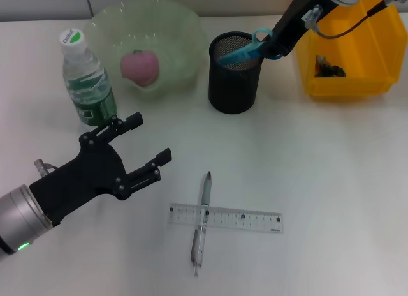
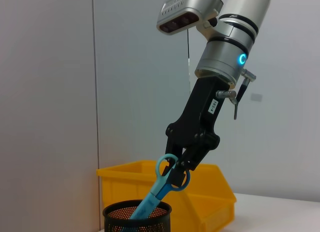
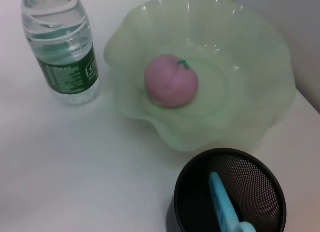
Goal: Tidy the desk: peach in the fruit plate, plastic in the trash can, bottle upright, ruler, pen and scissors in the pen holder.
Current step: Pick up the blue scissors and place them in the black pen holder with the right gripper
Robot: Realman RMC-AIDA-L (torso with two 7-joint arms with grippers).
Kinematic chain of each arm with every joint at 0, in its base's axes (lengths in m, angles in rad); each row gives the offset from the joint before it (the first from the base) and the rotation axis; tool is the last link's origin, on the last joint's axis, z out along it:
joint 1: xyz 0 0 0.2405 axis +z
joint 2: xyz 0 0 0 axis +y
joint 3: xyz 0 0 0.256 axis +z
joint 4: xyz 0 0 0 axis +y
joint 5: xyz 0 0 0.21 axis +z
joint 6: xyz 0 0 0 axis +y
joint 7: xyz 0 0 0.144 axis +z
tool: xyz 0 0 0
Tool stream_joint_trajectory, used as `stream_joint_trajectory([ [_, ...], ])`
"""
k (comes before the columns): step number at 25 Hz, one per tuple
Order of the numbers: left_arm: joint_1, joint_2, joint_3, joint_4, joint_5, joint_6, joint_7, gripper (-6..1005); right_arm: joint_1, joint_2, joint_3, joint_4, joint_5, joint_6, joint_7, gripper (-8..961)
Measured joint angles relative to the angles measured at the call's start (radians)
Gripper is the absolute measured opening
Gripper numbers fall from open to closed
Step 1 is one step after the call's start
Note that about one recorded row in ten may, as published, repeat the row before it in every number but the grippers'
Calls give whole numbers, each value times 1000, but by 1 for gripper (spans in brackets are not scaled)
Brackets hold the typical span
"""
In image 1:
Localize pink toy peach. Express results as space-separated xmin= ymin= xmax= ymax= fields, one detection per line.
xmin=120 ymin=50 xmax=160 ymax=87

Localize translucent green fruit bowl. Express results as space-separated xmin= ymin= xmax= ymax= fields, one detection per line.
xmin=85 ymin=0 xmax=207 ymax=101

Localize right wrist grey cable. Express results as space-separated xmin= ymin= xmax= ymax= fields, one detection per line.
xmin=304 ymin=0 xmax=408 ymax=40

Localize yellow plastic bin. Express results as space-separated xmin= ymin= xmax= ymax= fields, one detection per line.
xmin=292 ymin=0 xmax=408 ymax=101

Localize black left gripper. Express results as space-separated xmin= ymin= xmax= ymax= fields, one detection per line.
xmin=29 ymin=112 xmax=173 ymax=227

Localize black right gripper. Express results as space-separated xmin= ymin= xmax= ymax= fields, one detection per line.
xmin=261 ymin=0 xmax=337 ymax=59

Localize clear plastic ruler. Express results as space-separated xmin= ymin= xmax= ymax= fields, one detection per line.
xmin=168 ymin=202 xmax=284 ymax=235

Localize blue scissors with cover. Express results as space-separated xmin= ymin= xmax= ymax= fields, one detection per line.
xmin=217 ymin=27 xmax=284 ymax=67

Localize grey clear pen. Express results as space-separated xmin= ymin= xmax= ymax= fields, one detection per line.
xmin=190 ymin=170 xmax=214 ymax=277

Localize black mesh pen holder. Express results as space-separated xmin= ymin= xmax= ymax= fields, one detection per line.
xmin=208 ymin=31 xmax=266 ymax=115

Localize clear green-label water bottle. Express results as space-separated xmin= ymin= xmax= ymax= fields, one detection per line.
xmin=58 ymin=27 xmax=119 ymax=131

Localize green plastic wrapper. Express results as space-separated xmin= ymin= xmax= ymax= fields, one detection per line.
xmin=314 ymin=54 xmax=347 ymax=78

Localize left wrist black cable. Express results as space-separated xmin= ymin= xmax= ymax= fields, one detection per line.
xmin=34 ymin=159 xmax=60 ymax=177

